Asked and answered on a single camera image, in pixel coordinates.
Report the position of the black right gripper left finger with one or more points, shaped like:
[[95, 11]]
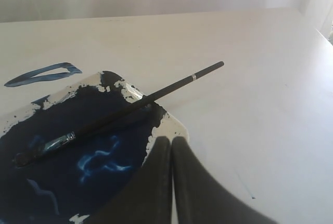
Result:
[[147, 198]]

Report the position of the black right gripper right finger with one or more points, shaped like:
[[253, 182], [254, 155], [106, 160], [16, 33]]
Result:
[[200, 198]]

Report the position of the black paintbrush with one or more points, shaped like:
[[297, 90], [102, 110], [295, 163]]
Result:
[[26, 158]]

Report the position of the white paper sheet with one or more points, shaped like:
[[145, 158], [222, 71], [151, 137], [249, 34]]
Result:
[[43, 62]]

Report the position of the white plate with blue paint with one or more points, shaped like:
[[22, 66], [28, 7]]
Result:
[[77, 181]]

